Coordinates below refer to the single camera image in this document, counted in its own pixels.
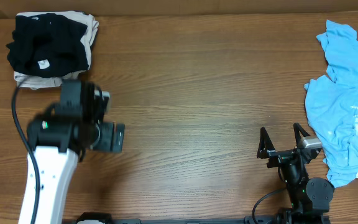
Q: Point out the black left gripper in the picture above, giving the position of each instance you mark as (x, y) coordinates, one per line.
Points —
(105, 141)

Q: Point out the folded white garment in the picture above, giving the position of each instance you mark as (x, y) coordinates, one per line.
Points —
(87, 40)

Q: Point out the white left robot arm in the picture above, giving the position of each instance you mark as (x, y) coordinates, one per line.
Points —
(57, 143)

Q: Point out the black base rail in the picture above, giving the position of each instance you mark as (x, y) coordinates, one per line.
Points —
(91, 217)

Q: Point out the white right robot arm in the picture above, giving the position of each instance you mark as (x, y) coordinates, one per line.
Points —
(310, 197)

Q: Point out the light blue t-shirt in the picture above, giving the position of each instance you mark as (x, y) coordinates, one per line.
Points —
(331, 103)

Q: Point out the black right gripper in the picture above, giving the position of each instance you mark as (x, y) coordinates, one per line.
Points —
(265, 149)

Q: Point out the black t-shirt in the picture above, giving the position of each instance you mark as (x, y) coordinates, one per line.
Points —
(47, 45)

